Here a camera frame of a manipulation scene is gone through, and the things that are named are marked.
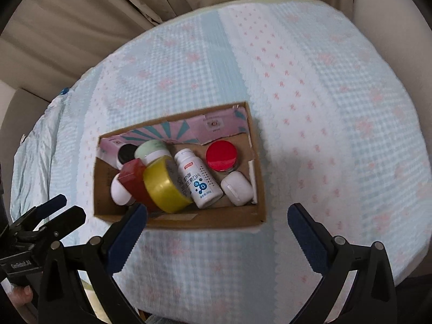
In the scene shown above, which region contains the white round disc case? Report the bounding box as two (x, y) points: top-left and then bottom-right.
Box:
(110, 173), (136, 206)

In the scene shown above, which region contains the red rectangular Marubi box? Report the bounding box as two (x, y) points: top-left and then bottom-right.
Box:
(119, 159), (160, 213)

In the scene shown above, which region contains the yellow packing tape roll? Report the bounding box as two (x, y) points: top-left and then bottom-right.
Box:
(143, 156), (193, 214)

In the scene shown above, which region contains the green lidded white jar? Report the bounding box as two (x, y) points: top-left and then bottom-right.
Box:
(134, 140), (172, 167)

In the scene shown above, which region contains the white earbud case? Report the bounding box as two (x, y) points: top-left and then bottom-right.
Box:
(220, 171), (254, 206)

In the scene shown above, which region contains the white vitamin D bottle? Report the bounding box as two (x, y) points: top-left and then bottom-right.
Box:
(174, 148), (224, 209)

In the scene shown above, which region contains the red lidded round jar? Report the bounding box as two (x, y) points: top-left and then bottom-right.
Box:
(205, 140), (238, 173)

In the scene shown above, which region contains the person's left hand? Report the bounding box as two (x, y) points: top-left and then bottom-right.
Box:
(6, 285), (33, 309)

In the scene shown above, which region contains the black lidded white jar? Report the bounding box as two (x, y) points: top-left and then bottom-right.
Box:
(116, 143), (138, 170)

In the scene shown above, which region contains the open cardboard box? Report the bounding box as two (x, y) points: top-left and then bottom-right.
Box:
(94, 102), (266, 230)

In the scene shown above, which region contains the beige curtain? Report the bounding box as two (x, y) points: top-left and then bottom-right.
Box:
(0, 0), (357, 100)

